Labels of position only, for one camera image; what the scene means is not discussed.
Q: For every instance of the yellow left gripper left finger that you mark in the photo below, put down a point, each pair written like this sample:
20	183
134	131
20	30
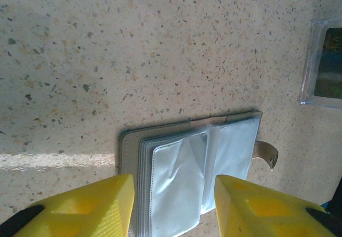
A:
88	215

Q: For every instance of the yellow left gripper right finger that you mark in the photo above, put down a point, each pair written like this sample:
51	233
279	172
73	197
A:
267	215

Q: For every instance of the grey card holder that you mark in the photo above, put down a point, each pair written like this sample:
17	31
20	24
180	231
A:
181	167

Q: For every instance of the clear plastic card box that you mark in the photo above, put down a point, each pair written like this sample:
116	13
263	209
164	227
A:
307	82

